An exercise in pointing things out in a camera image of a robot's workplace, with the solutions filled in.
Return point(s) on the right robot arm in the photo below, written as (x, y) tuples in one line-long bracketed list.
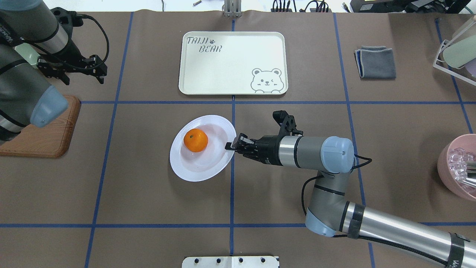
[(401, 190)]

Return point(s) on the pink bowl of ice cubes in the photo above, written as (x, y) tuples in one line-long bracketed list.
[(460, 149)]

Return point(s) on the brown wooden tray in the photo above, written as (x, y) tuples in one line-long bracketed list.
[(51, 141)]

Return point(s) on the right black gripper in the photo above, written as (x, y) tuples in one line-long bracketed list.
[(268, 148)]

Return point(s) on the green plastic cup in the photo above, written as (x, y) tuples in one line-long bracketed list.
[(460, 53)]

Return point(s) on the orange fruit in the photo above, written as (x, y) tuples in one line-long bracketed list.
[(195, 140)]

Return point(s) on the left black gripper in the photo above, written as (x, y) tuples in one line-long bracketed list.
[(73, 52)]

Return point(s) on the white wire cup rack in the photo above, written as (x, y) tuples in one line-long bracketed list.
[(465, 30)]

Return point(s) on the folded grey cloth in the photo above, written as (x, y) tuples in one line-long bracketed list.
[(375, 62)]

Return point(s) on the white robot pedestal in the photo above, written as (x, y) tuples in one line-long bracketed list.
[(231, 262)]

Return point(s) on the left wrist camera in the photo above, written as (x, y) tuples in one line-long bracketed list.
[(67, 18)]

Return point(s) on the metal scoop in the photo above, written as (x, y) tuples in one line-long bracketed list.
[(466, 173)]

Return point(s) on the green ceramic bowl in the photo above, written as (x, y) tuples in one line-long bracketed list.
[(28, 53)]

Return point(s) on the purple plastic cup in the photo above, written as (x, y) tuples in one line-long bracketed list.
[(471, 67)]

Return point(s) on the white round plate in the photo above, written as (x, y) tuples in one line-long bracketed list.
[(200, 166)]

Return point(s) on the aluminium frame post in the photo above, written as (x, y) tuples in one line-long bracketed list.
[(232, 8)]

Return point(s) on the cream bear serving tray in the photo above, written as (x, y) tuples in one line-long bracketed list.
[(233, 63)]

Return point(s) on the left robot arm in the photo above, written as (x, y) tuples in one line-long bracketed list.
[(36, 44)]

